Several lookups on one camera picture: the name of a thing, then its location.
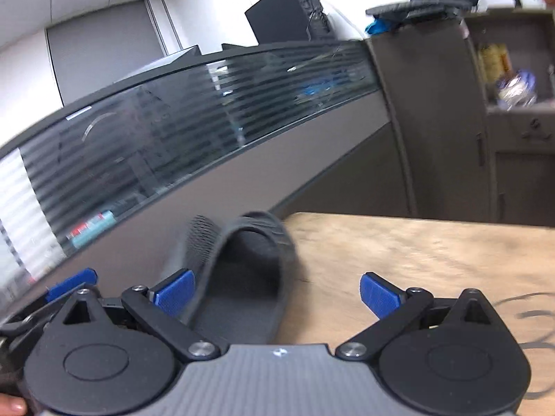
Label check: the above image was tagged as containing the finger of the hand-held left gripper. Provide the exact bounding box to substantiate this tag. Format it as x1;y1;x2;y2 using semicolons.
0;268;99;339

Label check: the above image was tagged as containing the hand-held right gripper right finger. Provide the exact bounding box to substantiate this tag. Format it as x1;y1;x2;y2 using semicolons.
336;271;500;362

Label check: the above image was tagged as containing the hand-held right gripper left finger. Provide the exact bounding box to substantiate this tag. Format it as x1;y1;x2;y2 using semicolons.
61;269;222;362

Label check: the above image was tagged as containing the dark grey slide slipper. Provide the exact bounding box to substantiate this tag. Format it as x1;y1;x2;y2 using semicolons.
158;211;301;347

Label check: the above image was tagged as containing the person's left hand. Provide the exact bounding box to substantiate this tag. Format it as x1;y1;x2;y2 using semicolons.
0;393;27;416

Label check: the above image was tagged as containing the red and teal box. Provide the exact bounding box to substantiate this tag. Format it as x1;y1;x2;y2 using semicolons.
65;209;116;249

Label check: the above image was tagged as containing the grey glass office partition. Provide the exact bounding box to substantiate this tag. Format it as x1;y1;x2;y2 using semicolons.
0;39;418;319

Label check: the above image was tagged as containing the grey shelf cabinet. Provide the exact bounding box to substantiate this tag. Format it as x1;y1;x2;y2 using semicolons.
462;8;555;228

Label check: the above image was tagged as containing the shiny packet on shelf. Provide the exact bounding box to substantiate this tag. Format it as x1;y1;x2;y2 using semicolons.
495;69;539;110

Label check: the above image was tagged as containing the yellow packet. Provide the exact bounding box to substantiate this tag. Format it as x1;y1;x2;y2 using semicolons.
479;43;512;84

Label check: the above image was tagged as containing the blue cloth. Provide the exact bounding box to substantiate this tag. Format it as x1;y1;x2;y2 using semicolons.
365;17;394;35

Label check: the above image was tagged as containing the black computer tower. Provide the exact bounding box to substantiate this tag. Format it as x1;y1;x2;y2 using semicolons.
245;0;334;45

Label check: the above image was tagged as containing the black cable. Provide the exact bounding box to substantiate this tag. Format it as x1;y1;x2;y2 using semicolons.
494;291;555;400

